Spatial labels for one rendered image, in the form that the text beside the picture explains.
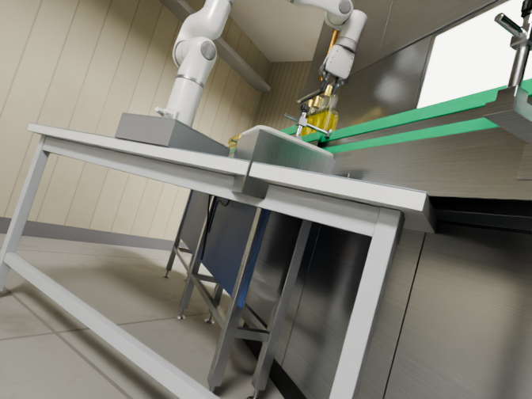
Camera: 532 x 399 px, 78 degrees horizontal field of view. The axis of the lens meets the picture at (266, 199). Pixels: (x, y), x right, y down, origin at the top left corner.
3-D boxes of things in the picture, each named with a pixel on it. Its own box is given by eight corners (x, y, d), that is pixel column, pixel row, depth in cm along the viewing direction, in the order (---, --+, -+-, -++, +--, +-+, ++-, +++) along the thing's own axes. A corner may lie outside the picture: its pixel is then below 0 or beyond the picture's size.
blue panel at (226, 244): (287, 317, 114) (321, 199, 117) (241, 309, 107) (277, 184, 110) (200, 242, 261) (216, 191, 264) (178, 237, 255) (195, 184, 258)
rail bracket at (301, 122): (325, 154, 106) (336, 117, 107) (280, 135, 100) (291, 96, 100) (321, 155, 109) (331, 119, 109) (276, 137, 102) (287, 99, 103)
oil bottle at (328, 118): (325, 165, 119) (341, 109, 120) (313, 160, 117) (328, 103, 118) (317, 165, 124) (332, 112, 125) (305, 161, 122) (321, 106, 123)
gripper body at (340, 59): (351, 54, 130) (340, 81, 132) (329, 42, 126) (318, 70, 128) (361, 51, 123) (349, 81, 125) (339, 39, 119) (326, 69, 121)
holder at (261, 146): (344, 195, 87) (352, 166, 87) (250, 160, 77) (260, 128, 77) (312, 193, 103) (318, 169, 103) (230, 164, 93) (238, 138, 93)
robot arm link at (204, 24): (216, -12, 106) (189, 1, 117) (190, 55, 103) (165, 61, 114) (237, 9, 112) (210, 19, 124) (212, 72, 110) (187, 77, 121)
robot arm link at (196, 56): (186, 75, 102) (202, 27, 103) (165, 79, 111) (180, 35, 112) (210, 90, 109) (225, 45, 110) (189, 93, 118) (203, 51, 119)
